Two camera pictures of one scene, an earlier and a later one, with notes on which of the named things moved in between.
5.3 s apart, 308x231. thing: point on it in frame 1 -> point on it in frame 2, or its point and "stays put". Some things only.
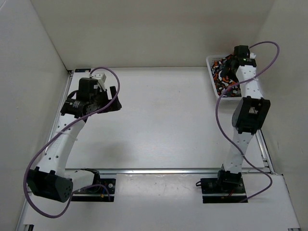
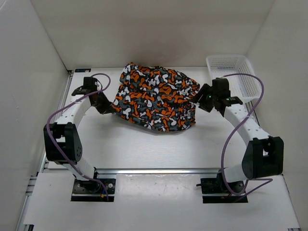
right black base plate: (233, 185) stays put
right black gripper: (226, 70) -> (203, 91)
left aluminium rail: (69, 76) stays put
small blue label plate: (83, 70) stays put
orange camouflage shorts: (221, 83) -> (156, 98)
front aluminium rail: (160, 172) stays put
